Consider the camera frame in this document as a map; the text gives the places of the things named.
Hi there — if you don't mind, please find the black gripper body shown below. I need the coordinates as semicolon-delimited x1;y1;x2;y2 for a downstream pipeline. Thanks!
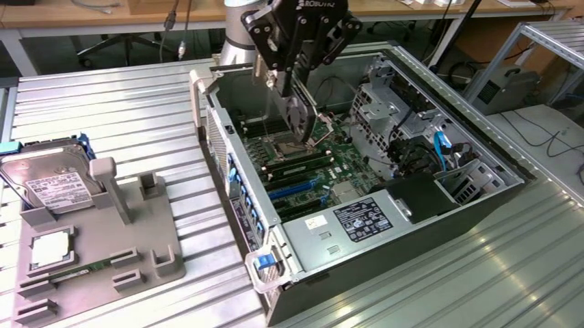
271;0;350;57

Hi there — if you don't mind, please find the black graphics card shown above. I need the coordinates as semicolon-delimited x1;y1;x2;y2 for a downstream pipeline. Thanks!
253;56;319;144

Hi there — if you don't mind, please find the wooden desk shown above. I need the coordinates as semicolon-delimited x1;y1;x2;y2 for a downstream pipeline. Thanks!
0;0;229;78
346;0;576;66

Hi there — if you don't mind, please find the grey metal disk bay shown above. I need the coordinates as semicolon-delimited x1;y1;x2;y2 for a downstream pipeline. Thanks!
350;56;441;165

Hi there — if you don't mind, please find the metal socket cover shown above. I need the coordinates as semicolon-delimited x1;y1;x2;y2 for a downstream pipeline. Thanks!
313;112;342;146

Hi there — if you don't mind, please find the brown cardboard box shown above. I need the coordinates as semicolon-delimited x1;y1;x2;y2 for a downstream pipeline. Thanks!
128;0;179;15

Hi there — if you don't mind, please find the black office chair base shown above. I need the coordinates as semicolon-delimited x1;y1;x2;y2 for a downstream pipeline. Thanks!
75;32;180;68

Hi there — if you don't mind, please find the CPU socket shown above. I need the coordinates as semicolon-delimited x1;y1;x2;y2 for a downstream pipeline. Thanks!
271;133;315;158

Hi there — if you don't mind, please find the green motherboard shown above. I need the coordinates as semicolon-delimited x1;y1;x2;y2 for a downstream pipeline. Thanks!
237;111;389;223

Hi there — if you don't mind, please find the black RAM stick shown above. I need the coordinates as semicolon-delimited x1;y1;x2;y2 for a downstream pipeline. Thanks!
267;157;337;181

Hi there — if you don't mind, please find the grey equipment box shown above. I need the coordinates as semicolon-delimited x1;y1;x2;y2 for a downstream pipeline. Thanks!
469;66;543;116

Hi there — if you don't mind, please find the blue expansion slot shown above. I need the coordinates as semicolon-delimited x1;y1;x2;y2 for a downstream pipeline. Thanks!
266;179;323;203

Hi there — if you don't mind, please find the silver chipset heatsink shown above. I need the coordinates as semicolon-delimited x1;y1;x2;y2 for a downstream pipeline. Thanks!
331;180;366;203

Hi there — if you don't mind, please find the blue disk carrier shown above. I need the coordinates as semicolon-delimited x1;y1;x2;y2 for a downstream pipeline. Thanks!
0;132;98;163

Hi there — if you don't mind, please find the silver perforated disk bay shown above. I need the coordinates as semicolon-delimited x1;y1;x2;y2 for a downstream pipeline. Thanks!
432;159;508;206

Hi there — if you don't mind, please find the silver power supply unit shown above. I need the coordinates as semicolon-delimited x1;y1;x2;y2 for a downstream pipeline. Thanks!
278;195;414;276

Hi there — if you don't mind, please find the silver hard disk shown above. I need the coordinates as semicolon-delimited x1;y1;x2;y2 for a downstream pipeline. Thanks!
0;143;106;215

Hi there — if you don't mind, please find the open grey PC case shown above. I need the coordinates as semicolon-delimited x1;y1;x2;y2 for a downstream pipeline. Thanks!
188;40;539;326

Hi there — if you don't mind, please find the grey parts rack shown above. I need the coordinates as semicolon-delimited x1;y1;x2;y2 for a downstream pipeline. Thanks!
13;156;188;325

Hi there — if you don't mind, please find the silver CPU chip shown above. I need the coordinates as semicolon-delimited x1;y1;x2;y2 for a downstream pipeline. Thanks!
31;234;73;264

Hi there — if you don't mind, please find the green RAM stick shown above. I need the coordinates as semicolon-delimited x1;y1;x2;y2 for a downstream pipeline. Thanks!
48;258;115;285

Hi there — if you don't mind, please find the black hanging cable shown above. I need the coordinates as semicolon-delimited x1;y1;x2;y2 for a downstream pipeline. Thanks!
159;0;191;61

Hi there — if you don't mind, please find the black wire bundle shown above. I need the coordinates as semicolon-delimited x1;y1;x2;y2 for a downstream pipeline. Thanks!
386;135;440;178

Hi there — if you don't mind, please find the blue disk wire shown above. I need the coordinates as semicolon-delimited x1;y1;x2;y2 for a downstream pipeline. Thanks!
434;131;458;172

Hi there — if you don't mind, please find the aluminium profile frame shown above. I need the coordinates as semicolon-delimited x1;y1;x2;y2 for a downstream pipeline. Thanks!
458;20;584;115

